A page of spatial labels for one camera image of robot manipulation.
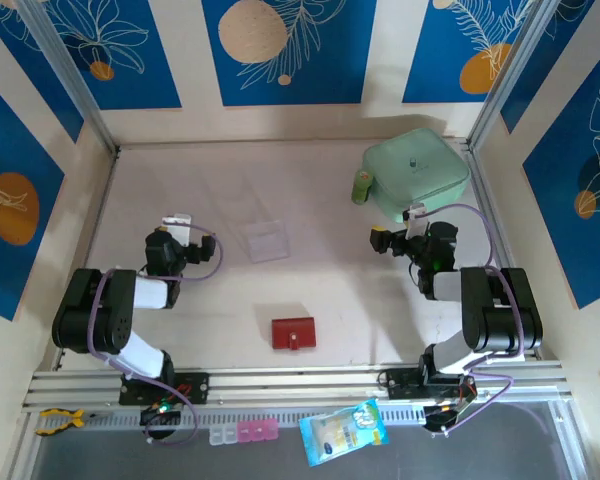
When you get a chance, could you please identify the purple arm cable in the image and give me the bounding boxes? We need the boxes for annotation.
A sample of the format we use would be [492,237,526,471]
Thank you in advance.
[422,203,526,439]
[86,223,225,447]

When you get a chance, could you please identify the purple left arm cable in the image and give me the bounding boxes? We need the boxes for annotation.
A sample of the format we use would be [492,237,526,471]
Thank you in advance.
[86,223,225,447]

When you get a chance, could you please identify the aluminium frame post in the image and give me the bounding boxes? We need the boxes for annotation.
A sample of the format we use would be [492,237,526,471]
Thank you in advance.
[467,0,554,151]
[17,0,122,157]

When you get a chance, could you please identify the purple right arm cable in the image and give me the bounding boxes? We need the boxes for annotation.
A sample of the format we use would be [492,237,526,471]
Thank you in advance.
[422,203,526,439]

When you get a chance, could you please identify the aluminium front rail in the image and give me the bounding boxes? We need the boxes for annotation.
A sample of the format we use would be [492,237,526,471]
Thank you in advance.
[22,360,574,414]

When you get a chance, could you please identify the blue snack packet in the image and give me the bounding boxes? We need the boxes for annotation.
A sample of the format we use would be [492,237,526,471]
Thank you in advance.
[298,398,391,469]

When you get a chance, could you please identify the yellow handled pliers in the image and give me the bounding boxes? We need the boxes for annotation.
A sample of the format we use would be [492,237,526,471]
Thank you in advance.
[33,407,101,436]

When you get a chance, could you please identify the grey slotted cable duct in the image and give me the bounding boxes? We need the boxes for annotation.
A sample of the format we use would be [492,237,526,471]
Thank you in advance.
[87,403,431,427]

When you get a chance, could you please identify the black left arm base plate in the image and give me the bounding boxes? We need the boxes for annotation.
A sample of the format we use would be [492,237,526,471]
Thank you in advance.
[118,371,211,406]

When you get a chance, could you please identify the small green bottle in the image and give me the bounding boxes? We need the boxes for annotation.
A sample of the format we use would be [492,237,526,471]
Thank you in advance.
[351,168,374,205]

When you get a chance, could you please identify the red card holder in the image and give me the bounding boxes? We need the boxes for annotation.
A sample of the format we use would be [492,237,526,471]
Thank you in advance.
[271,315,317,351]

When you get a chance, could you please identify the clear pill box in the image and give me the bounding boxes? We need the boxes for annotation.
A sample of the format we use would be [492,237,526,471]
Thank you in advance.
[208,427,239,446]

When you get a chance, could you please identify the pink pill box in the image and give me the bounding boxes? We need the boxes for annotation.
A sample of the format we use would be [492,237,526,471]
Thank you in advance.
[235,419,280,444]

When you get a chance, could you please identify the mint green zip pouch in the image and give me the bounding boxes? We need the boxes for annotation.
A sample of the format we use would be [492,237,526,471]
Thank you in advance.
[362,127,471,225]

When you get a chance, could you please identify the aluminium side rail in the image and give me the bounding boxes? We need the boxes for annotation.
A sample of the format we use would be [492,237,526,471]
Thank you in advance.
[462,139,539,361]
[54,149,121,371]

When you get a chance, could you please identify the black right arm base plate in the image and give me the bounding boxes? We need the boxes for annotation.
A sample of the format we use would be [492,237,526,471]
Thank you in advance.
[381,367,476,401]

